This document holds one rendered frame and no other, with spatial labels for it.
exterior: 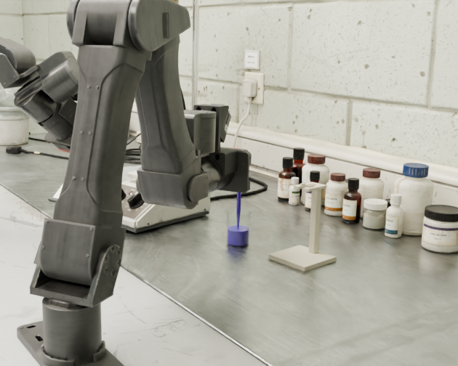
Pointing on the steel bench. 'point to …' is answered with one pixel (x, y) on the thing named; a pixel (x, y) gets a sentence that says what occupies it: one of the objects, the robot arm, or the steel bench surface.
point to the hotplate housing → (163, 214)
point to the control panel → (128, 203)
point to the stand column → (195, 52)
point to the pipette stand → (305, 258)
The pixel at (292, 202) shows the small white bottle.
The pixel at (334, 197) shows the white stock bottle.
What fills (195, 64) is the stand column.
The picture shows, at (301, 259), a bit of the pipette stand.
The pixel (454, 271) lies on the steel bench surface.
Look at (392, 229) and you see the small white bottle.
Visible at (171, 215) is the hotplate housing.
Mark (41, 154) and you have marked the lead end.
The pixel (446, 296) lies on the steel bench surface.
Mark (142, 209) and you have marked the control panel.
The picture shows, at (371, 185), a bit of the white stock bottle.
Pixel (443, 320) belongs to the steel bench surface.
